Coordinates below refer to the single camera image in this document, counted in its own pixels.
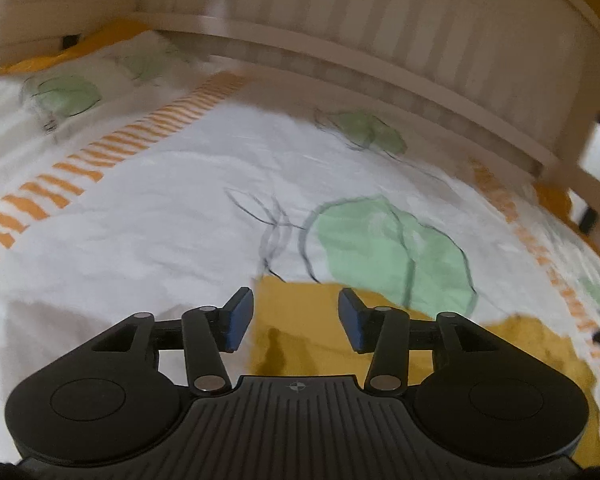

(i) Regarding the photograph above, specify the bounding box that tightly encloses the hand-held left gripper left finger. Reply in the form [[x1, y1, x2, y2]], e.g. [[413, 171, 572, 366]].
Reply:
[[86, 287, 255, 396]]

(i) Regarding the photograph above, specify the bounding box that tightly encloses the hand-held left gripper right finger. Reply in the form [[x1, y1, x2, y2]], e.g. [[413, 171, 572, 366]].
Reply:
[[338, 287, 501, 396]]

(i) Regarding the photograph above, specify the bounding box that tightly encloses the mustard yellow knit sweater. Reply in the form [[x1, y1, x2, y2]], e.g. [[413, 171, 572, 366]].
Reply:
[[247, 275, 600, 468]]

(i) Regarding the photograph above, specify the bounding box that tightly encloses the white leaf-print bed cover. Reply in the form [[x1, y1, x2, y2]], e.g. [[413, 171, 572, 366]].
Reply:
[[0, 30, 600, 433]]

